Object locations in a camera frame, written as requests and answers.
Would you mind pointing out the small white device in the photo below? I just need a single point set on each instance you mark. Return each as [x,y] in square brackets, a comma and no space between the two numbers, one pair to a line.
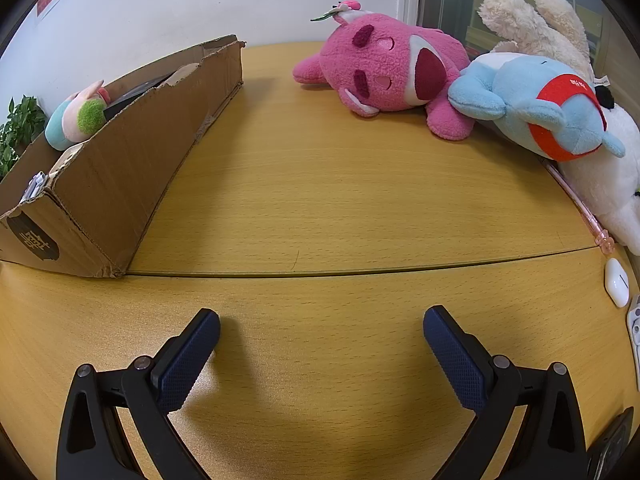
[635,320]

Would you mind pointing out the silver binder clip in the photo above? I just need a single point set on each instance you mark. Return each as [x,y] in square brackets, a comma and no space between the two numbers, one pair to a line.
[34,187]

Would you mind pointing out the black phone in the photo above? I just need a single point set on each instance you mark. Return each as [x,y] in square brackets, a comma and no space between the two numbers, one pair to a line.
[610,447]

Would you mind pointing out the glass door panel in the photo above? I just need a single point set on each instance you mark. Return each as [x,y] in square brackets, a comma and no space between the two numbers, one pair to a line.
[450,5]

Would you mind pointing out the black rectangular box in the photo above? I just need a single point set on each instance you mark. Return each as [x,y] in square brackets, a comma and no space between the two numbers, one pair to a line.
[130,92]

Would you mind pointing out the small pink green teal plush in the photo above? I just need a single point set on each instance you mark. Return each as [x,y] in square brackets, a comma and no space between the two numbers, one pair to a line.
[75,115]

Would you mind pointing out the light blue plush toy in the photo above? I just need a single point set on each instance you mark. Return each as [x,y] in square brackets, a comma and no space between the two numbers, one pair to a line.
[510,105]

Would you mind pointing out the white earbuds case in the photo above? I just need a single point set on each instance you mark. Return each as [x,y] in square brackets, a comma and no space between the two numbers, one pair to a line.
[617,282]

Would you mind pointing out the pink transparent pen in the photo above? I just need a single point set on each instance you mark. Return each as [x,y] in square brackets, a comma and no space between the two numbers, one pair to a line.
[580,210]

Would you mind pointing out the brown cardboard box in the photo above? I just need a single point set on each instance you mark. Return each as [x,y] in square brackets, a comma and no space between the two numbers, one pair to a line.
[100,185]

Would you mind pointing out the pink plush bear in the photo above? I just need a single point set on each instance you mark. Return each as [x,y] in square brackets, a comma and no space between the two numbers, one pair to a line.
[385,70]

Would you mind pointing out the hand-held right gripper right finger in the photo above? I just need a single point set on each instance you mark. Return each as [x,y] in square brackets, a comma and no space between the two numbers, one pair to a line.
[455,360]

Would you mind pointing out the white plush toy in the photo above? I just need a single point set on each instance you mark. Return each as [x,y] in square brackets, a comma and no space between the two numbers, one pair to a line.
[610,185]

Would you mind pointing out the large green potted plant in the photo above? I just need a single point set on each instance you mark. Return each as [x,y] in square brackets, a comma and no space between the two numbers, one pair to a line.
[20,125]

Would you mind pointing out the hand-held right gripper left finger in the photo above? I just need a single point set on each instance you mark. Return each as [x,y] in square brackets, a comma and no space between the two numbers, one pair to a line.
[187,360]

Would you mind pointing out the cream plush rabbit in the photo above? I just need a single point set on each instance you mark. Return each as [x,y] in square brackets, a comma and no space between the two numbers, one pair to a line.
[520,25]

